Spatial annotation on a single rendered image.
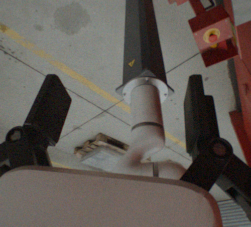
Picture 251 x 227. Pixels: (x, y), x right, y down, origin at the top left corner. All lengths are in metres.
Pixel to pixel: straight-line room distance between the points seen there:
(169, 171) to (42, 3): 1.58
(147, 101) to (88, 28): 1.22
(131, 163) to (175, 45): 1.47
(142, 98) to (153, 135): 0.16
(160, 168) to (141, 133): 0.13
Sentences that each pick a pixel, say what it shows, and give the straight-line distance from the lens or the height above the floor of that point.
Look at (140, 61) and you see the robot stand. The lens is 0.80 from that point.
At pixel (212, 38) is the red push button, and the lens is 0.93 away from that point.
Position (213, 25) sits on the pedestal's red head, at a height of 0.78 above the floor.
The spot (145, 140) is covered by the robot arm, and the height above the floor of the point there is 1.25.
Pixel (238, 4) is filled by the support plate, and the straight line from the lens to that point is 0.66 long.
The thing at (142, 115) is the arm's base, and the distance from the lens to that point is 0.66.
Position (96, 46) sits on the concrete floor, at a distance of 1.89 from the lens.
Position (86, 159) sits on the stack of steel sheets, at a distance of 3.43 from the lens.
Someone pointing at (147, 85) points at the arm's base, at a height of 1.01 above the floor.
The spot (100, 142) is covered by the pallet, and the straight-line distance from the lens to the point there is 3.07.
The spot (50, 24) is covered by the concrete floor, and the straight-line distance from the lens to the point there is 1.87.
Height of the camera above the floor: 1.54
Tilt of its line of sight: 40 degrees down
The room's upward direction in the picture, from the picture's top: 179 degrees counter-clockwise
